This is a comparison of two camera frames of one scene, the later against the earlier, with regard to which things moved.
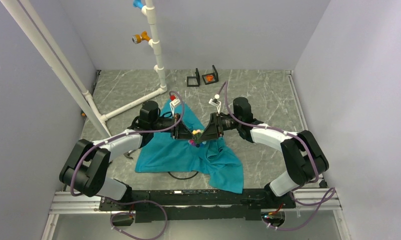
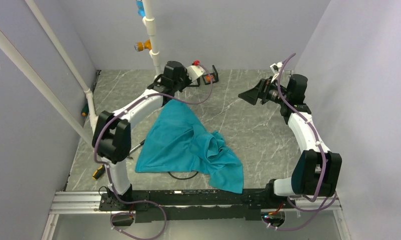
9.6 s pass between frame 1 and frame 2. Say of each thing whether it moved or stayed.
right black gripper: moved
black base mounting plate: stayed
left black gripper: moved
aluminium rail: stayed
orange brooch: stayed
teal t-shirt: stayed
